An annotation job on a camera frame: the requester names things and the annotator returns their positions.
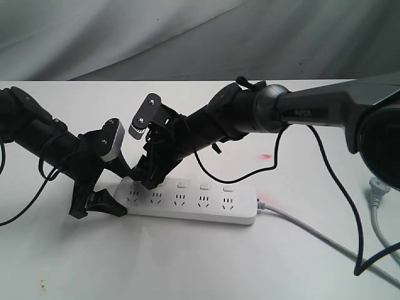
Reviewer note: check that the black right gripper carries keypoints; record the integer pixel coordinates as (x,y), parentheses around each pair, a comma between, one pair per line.
(171,137)

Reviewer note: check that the grey three-pin plug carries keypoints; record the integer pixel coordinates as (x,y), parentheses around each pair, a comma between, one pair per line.
(378,189)

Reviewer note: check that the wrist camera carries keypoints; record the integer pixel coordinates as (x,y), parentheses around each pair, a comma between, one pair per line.
(144,115)
(111,138)

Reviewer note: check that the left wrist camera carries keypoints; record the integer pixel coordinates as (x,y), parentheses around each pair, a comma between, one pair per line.
(111,138)

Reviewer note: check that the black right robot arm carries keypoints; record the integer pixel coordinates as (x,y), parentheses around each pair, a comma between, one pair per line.
(366,109)

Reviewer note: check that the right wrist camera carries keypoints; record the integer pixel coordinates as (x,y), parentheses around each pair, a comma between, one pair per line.
(144,115)

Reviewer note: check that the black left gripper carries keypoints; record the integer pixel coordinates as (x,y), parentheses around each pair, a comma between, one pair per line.
(75,157)

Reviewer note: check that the white five-outlet power strip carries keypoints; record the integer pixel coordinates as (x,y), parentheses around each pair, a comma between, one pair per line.
(188,199)

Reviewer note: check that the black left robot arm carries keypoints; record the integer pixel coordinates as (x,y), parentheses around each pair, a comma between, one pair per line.
(26,123)

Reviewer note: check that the grey backdrop cloth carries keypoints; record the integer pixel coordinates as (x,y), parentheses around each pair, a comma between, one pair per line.
(197,40)

